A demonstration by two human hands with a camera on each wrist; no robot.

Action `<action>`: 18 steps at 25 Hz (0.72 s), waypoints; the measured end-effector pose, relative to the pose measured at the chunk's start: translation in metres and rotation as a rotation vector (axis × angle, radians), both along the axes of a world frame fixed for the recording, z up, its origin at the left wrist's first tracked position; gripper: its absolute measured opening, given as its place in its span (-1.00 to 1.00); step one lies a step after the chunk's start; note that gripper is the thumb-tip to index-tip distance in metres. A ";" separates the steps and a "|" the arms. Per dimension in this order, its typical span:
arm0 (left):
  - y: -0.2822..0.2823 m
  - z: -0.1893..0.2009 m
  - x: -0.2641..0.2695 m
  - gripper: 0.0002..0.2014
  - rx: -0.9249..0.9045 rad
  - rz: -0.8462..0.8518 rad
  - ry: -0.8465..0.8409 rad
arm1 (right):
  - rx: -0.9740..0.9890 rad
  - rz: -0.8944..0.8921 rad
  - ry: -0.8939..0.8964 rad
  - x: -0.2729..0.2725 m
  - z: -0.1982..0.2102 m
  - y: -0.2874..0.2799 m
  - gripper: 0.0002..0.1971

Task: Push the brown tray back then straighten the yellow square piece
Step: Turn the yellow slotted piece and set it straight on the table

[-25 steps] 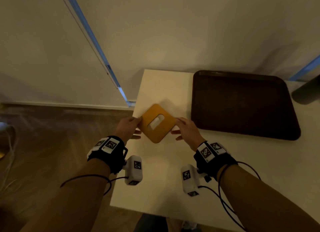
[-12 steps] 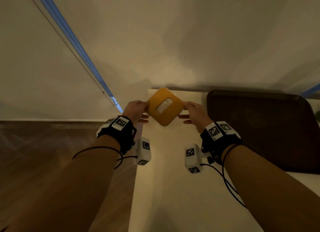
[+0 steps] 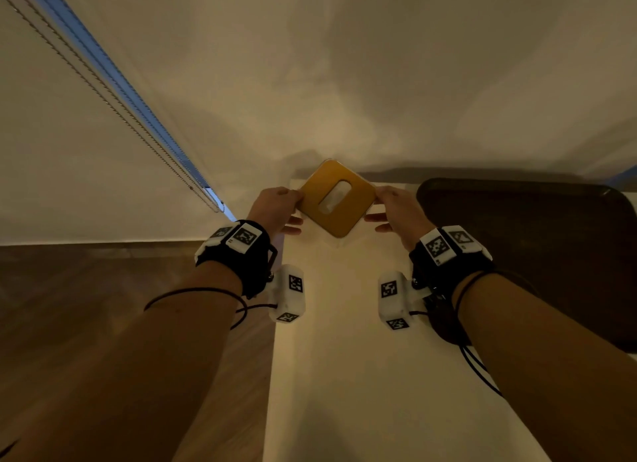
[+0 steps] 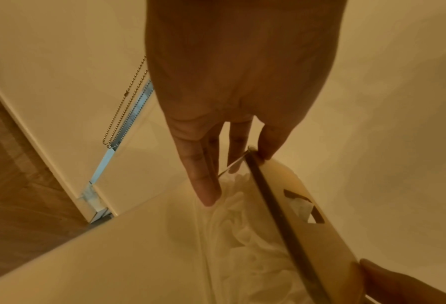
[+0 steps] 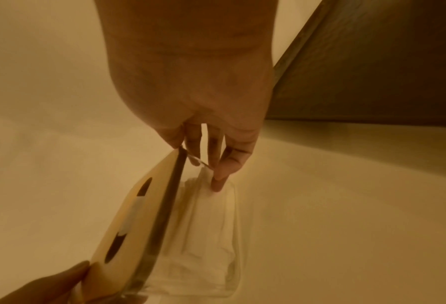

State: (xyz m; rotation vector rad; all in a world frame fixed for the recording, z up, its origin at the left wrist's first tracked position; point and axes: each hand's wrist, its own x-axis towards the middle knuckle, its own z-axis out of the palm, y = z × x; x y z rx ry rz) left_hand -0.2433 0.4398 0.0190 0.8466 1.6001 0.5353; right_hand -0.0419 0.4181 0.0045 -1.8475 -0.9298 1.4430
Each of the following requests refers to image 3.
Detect dark brown tray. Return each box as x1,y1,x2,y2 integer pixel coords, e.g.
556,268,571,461
416,178,637,354

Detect person's right hand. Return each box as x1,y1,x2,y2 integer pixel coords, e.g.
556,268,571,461
363,185,437,252

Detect black right wrist strap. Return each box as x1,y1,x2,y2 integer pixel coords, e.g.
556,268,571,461
408,225,494,346

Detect person's right forearm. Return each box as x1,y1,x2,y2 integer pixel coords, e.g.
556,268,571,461
455,272,637,462

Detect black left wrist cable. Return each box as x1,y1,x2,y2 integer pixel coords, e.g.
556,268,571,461
144,287,278,331

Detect person's left forearm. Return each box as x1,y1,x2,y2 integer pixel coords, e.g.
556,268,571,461
0,261,245,462

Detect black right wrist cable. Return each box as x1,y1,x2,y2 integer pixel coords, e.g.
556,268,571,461
455,269,504,399

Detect white roller blind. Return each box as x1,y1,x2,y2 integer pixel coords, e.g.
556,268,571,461
0,0,226,246

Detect blind bead chain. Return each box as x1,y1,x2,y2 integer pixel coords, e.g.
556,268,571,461
0,0,221,212

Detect black wrist strap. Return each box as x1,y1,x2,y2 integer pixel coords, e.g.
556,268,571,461
408,225,494,346
194,220,278,299

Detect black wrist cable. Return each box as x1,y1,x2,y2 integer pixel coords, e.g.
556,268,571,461
455,269,504,399
144,287,278,331

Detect black left wrist strap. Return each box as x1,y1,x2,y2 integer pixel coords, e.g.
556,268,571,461
194,220,278,299

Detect yellow square slotted cover plate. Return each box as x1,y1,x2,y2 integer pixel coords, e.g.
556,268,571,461
298,159,377,239

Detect person's left hand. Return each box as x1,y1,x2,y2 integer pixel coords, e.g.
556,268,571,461
246,186,305,239

